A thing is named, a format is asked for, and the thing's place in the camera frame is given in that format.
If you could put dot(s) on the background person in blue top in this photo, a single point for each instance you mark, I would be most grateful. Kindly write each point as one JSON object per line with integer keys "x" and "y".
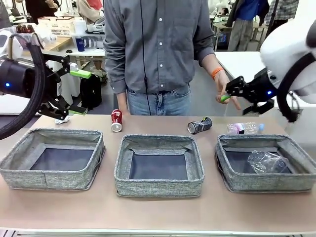
{"x": 247, "y": 10}

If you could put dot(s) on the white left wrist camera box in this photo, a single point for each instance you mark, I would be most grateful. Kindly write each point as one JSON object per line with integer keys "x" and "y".
{"x": 59, "y": 88}

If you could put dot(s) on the person in grey shirt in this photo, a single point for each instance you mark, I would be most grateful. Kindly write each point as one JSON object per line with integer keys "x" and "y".
{"x": 168, "y": 49}

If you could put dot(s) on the person's sleeved right forearm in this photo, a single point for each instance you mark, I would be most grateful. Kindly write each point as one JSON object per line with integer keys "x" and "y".
{"x": 117, "y": 69}

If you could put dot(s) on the person's right hand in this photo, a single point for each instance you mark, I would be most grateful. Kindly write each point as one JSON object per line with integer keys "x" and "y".
{"x": 123, "y": 102}

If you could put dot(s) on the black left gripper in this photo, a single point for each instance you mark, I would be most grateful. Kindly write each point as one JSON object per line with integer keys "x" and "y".
{"x": 14, "y": 79}

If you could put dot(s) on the black backpack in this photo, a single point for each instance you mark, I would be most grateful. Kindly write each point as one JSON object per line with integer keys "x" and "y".
{"x": 90, "y": 91}

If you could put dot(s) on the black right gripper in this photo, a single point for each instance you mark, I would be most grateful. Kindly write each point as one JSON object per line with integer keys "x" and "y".
{"x": 261, "y": 89}

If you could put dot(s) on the aluminium table frame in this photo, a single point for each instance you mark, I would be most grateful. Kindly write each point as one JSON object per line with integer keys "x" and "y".
{"x": 158, "y": 234}

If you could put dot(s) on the person's bare left forearm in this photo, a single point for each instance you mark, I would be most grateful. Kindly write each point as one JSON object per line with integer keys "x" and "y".
{"x": 209, "y": 63}

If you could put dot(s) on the white paper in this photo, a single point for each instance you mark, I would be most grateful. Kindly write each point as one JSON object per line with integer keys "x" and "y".
{"x": 61, "y": 121}

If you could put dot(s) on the crushed red soda can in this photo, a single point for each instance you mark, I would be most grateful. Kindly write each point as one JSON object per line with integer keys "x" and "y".
{"x": 116, "y": 120}

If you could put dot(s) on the orange wristwatch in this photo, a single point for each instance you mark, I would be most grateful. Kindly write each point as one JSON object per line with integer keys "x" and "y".
{"x": 217, "y": 72}

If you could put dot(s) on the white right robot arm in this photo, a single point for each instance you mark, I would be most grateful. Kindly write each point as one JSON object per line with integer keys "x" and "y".
{"x": 284, "y": 42}

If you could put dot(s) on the background person in beige coat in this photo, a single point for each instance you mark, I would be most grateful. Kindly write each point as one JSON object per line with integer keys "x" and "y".
{"x": 89, "y": 8}

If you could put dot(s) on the crushed pink-label plastic bottle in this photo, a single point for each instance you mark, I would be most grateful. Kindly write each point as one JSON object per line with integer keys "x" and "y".
{"x": 244, "y": 128}

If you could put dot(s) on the blue bottle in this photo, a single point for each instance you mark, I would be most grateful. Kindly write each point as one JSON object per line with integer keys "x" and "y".
{"x": 81, "y": 44}

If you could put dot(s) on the striped clear storage container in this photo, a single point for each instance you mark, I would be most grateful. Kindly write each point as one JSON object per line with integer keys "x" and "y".
{"x": 93, "y": 42}

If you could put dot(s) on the crushed black drink can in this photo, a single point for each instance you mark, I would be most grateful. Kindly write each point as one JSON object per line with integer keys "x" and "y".
{"x": 200, "y": 124}

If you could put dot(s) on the background person in dark clothes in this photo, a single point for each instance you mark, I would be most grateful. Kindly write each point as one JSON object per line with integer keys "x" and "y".
{"x": 42, "y": 10}

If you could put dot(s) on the wooden table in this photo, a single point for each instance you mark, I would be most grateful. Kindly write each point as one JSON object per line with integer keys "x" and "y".
{"x": 59, "y": 43}

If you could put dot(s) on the background person in plaid shirt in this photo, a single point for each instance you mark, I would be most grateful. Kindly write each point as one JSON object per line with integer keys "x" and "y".
{"x": 284, "y": 10}

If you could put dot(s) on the clear box with brown bottles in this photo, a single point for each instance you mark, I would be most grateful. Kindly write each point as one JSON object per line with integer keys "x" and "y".
{"x": 24, "y": 28}

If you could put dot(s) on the white background desk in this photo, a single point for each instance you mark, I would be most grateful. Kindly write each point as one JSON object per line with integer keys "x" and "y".
{"x": 84, "y": 53}

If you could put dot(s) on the grey fabric basket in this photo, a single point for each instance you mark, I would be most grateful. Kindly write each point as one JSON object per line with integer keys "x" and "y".
{"x": 69, "y": 177}
{"x": 158, "y": 187}
{"x": 266, "y": 182}

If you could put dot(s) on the white plastic jug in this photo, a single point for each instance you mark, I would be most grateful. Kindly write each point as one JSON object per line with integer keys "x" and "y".
{"x": 80, "y": 26}

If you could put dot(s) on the person's left hand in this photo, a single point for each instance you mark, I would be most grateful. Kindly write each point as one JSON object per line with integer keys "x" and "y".
{"x": 223, "y": 84}

